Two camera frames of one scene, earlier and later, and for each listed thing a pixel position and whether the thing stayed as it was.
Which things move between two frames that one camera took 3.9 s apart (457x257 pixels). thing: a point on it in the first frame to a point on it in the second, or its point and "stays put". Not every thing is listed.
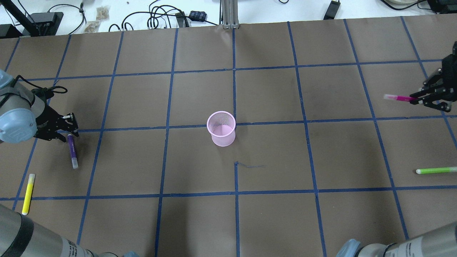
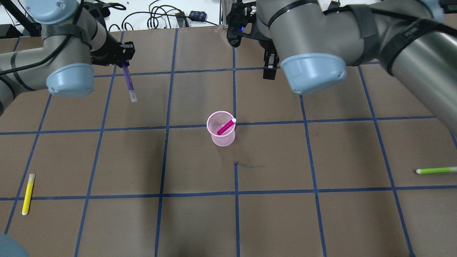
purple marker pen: (73, 150) to (129, 82)
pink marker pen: (400, 97) to (226, 126)
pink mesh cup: (221, 125) stays put
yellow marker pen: (28, 193) stays put
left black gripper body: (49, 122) to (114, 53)
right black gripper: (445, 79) to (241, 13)
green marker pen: (436, 170) stays put
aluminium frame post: (228, 14) stays put
